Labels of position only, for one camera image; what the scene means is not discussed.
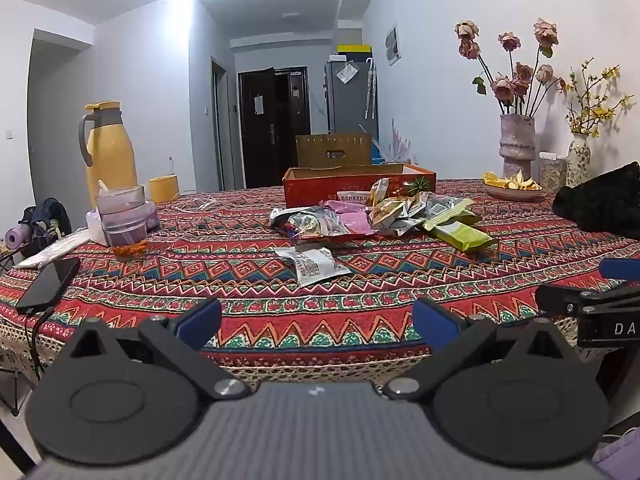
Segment yellow silver snack packet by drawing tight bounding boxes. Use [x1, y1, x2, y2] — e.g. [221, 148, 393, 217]
[369, 197, 426, 237]

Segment green grey snack packet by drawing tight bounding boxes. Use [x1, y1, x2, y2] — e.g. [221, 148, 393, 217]
[425, 194, 481, 226]

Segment purple garment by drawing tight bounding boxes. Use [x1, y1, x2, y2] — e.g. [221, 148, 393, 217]
[590, 427, 640, 480]

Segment black fluffy cloth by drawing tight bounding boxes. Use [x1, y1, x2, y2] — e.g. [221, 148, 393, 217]
[551, 161, 640, 241]

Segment white cable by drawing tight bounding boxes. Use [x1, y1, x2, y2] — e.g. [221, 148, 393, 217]
[170, 196, 218, 213]

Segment bright green snack packet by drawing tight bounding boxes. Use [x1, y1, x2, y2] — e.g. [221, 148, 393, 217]
[425, 222, 498, 252]

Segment yellow flower branches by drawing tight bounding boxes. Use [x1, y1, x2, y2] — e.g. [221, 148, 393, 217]
[557, 57, 636, 138]

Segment brown snack packet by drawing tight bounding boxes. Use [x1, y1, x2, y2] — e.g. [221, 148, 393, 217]
[370, 178, 392, 206]

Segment pink feather decoration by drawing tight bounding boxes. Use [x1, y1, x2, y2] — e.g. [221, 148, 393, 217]
[387, 119, 413, 166]

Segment white snack packet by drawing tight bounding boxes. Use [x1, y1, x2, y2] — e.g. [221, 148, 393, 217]
[275, 245, 351, 288]

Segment purple yoga mat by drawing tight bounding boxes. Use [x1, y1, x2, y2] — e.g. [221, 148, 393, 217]
[4, 225, 33, 250]

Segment patterned red tablecloth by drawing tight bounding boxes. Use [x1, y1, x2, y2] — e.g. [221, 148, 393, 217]
[0, 177, 640, 386]

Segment white folded cloth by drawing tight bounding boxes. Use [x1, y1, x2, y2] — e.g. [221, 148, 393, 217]
[15, 230, 93, 268]

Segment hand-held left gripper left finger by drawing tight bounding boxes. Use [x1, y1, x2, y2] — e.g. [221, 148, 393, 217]
[65, 296, 252, 402]

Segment brown cardboard box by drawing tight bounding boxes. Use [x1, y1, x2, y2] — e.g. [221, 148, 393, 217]
[295, 132, 373, 168]

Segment yellow box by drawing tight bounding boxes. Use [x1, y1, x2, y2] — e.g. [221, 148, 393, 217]
[336, 44, 375, 62]

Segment grey refrigerator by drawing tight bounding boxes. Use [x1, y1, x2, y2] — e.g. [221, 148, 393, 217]
[325, 59, 378, 136]

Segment dark entrance door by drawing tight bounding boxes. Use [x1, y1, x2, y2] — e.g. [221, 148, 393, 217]
[237, 66, 307, 188]

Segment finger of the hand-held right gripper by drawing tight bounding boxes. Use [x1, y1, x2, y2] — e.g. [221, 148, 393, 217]
[534, 282, 640, 318]
[599, 259, 640, 282]

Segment pink ceramic vase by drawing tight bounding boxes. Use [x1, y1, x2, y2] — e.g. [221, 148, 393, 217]
[498, 114, 538, 180]

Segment dried pink roses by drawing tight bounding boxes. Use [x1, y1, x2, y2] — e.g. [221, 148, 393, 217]
[454, 17, 568, 117]

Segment wall picture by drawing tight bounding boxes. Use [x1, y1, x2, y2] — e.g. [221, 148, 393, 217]
[384, 24, 403, 67]

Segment yellow thermos jug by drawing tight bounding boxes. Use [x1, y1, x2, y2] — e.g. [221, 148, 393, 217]
[77, 101, 138, 209]

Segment red cardboard box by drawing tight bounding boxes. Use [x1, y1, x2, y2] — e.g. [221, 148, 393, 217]
[282, 162, 437, 209]

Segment floral white vase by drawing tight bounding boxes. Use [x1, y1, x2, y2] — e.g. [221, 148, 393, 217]
[566, 133, 592, 188]

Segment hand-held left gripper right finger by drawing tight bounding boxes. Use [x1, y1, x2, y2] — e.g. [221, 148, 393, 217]
[382, 297, 576, 402]

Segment glass jar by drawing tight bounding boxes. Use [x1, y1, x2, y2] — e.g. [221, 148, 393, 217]
[537, 151, 568, 193]

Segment white umbrella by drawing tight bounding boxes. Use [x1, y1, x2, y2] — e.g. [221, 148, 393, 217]
[364, 57, 378, 121]

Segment black smartphone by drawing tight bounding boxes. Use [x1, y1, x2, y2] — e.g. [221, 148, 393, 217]
[15, 257, 82, 311]

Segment purple tissue pack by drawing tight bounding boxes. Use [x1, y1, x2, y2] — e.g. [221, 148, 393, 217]
[86, 200, 161, 246]

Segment yellow cup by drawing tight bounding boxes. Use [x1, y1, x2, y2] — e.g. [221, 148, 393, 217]
[148, 174, 181, 204]

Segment glass cup with tea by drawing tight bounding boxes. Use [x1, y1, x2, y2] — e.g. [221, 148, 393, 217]
[96, 186, 149, 261]

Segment shallow plate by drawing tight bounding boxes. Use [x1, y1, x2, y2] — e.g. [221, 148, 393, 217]
[481, 180, 547, 202]

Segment dark colourful snack packet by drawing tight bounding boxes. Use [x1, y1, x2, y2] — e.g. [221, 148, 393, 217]
[270, 207, 341, 238]

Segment pink snack packet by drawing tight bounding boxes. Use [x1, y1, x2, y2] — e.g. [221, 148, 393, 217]
[320, 200, 376, 236]

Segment black charging cable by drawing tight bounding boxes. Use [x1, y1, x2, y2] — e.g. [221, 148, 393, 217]
[27, 305, 56, 386]

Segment dark jacket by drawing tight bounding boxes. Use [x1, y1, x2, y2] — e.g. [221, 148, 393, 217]
[17, 197, 73, 256]

